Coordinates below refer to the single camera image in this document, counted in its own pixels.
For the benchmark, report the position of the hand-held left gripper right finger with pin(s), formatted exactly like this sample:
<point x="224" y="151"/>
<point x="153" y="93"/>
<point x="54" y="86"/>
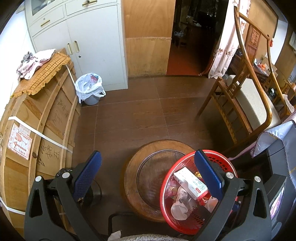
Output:
<point x="208" y="172"/>

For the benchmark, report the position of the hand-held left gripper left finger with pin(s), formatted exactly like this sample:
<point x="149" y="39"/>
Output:
<point x="87" y="172"/>

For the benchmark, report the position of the white carton box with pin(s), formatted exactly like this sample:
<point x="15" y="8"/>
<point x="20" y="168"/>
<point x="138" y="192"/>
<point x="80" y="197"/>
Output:
<point x="188" y="179"/>

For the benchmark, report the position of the red plastic basket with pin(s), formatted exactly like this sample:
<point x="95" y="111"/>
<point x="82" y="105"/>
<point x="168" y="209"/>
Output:
<point x="166" y="185"/>

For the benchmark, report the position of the white paper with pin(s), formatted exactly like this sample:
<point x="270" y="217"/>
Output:
<point x="180" y="208"/>

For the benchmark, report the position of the black round stand base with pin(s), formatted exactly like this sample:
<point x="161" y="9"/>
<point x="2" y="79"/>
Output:
<point x="90" y="197"/>

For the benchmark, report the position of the round wooden board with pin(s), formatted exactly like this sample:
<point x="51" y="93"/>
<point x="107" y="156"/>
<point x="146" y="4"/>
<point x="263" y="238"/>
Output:
<point x="131" y="173"/>

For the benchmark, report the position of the wooden crate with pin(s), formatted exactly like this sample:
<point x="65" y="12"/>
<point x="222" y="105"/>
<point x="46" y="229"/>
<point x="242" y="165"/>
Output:
<point x="46" y="129"/>

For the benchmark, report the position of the black device with screen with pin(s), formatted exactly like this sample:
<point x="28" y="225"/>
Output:
<point x="275" y="185"/>

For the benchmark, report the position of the white paper scrap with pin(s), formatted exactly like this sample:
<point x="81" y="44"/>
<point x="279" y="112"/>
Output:
<point x="114" y="236"/>

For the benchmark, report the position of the purple tablecloth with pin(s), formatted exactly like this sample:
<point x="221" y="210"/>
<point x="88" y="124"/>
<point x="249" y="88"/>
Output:
<point x="272" y="134"/>

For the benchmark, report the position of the beige chair cushion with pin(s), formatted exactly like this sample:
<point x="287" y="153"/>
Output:
<point x="252" y="102"/>

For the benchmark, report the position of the grey bin with white bag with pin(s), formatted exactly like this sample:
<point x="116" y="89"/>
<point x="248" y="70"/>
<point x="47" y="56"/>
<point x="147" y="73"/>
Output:
<point x="89" y="85"/>

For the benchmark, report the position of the orange woven mat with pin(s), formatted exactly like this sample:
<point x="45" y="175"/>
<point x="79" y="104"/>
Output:
<point x="46" y="71"/>

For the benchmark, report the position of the small wooden side table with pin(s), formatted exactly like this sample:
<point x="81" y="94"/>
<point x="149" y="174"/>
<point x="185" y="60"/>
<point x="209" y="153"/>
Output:
<point x="261" y="69"/>

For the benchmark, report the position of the pink folded clothes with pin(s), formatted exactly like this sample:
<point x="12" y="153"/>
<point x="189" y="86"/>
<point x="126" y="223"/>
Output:
<point x="34" y="62"/>

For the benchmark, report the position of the floral pink curtain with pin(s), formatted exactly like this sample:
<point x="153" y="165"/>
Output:
<point x="226" y="51"/>

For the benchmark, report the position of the wooden armchair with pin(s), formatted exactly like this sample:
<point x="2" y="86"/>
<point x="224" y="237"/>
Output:
<point x="253" y="38"/>

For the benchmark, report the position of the white metal cabinet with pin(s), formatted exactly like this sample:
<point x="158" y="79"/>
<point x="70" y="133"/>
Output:
<point x="97" y="30"/>

